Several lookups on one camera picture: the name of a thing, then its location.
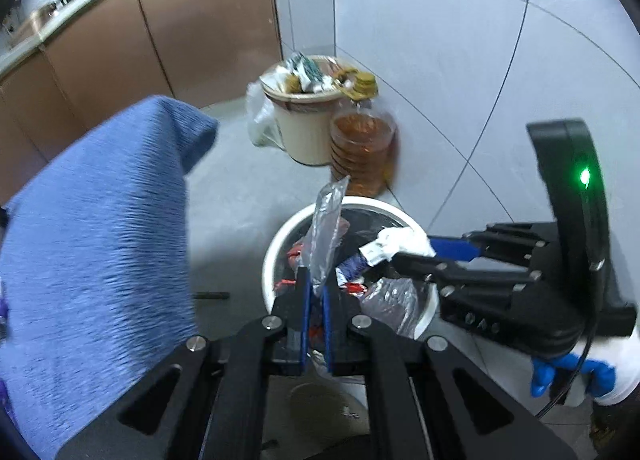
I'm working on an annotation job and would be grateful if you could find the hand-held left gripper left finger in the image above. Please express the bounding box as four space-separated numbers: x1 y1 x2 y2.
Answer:
57 265 313 460

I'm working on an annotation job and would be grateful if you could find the pile of waste in bucket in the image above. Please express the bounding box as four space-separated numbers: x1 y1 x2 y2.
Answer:
264 53 358 94

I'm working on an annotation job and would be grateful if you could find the person's right hand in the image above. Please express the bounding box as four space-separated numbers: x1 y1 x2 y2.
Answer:
530 335 640 408

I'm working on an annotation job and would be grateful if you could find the cooking oil bottle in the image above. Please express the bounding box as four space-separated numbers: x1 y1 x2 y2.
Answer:
329 71 398 197

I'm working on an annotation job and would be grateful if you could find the blue towel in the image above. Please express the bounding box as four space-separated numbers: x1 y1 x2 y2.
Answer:
0 95 220 460

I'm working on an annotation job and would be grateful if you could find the crumpled clear wrapper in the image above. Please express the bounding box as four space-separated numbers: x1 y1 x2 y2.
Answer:
360 277 421 338

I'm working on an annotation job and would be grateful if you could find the white round trash bin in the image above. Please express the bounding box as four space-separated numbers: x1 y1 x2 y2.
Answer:
261 196 441 381

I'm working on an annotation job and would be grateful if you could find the white plastic bag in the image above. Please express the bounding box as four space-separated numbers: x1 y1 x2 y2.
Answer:
245 83 283 147

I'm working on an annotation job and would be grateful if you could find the beige waste bucket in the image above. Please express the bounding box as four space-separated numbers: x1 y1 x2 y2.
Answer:
260 55 346 167

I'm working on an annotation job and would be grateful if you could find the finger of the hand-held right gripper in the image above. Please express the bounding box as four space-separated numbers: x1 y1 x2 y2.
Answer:
430 223 551 268
382 253 543 298

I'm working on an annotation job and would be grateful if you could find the red foil wrapper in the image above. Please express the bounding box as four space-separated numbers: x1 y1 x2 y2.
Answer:
275 240 311 291

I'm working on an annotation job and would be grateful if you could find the clear plastic bag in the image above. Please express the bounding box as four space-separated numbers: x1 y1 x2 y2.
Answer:
299 175 351 298

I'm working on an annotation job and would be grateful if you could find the copper kitchen base cabinet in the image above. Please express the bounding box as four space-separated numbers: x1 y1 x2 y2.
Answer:
0 0 283 176

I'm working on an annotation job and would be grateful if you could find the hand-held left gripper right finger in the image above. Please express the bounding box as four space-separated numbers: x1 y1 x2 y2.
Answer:
320 285 576 460

